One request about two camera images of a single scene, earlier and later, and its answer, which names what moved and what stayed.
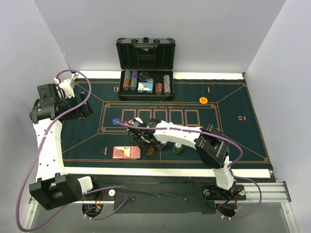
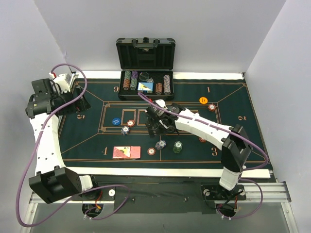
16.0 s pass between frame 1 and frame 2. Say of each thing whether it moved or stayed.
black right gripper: moved
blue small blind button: stayed
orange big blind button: stayed
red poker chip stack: stayed
